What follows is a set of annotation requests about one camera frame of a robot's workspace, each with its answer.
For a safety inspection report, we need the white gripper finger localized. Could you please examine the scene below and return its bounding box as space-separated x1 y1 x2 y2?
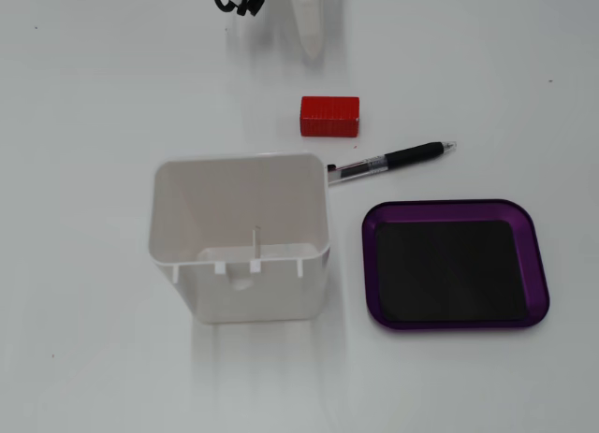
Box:
285 0 326 61

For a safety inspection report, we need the purple tray with black mat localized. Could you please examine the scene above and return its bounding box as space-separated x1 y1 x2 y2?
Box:
361 198 551 332

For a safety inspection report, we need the black cable with clip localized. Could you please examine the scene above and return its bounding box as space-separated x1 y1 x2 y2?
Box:
213 0 266 17

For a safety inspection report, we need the white plastic box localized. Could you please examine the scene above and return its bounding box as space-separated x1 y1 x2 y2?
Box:
148 152 332 325

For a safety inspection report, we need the red ribbed cube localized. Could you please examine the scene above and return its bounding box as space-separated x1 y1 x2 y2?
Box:
299 95 360 137

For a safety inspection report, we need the black clear ballpoint pen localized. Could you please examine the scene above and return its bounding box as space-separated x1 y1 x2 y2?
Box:
326 140 458 187

